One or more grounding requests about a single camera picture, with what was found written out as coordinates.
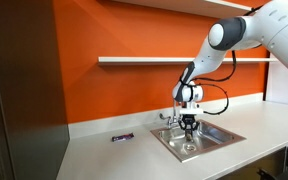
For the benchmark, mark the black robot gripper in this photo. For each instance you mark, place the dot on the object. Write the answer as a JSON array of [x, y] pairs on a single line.
[[188, 122]]

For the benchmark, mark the blue nut bar packet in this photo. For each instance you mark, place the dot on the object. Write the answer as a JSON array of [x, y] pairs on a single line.
[[188, 135]]

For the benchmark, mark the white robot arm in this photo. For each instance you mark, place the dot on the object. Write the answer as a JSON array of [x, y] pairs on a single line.
[[267, 27]]

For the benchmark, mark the stainless steel sink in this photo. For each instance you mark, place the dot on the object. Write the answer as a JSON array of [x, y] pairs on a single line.
[[206, 138]]

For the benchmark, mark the sink drain strainer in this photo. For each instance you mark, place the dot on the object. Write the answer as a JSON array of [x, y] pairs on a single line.
[[190, 147]]

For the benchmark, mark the purple candy bar wrapper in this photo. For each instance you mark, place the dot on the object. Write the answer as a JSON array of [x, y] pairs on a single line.
[[122, 137]]

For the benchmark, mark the dark brown tall cabinet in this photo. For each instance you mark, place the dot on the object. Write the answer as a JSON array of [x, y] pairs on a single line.
[[33, 127]]

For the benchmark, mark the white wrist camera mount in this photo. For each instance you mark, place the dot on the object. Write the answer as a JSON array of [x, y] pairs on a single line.
[[190, 108]]

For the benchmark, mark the chrome faucet with handles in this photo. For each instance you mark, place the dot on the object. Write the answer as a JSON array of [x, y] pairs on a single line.
[[172, 119]]

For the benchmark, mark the white wall shelf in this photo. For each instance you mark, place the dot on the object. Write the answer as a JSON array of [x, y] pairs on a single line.
[[166, 60], [209, 8]]

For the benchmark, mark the white upper wall shelf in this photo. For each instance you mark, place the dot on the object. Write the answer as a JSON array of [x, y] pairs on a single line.
[[209, 8]]

